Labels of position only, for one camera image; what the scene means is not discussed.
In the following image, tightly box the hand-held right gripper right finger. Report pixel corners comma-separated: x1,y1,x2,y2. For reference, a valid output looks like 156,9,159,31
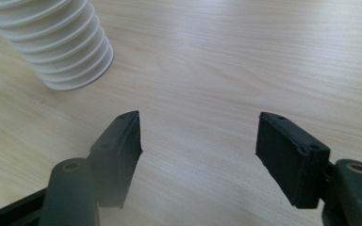
255,111,362,226

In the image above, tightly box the stack of white paper cups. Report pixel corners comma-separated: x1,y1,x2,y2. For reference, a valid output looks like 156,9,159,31
0,0,115,91

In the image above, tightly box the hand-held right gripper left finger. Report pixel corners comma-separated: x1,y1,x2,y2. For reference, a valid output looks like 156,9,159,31
38,110,143,226

